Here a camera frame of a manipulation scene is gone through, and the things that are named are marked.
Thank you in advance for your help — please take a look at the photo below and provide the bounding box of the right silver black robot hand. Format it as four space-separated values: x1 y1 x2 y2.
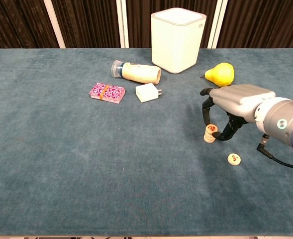
199 84 277 142

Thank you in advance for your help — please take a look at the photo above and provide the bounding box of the yellow pear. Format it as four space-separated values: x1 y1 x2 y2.
199 62 235 87

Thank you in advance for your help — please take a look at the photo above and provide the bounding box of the dark pleated screen panel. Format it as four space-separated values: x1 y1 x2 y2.
126 0 219 48
51 0 122 48
0 0 60 49
217 0 293 52

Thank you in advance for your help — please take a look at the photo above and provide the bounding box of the white square bin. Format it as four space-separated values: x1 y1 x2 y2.
150 7 207 75

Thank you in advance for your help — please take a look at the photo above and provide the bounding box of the white power adapter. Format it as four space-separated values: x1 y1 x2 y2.
135 83 163 104

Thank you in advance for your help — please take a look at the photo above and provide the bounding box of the cream squeeze bottle clear cap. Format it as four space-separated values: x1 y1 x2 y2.
110 60 162 85

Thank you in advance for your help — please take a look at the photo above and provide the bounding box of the pink patterned card deck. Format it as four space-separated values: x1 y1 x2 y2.
89 82 126 105

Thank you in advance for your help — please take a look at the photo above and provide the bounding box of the teal velvet table cloth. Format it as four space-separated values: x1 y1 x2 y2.
0 47 293 237

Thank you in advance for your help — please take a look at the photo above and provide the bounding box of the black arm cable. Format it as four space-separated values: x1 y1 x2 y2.
257 133 293 171

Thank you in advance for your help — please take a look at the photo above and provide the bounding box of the white screen frame post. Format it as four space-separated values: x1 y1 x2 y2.
43 0 66 49
116 0 130 48
207 0 229 49

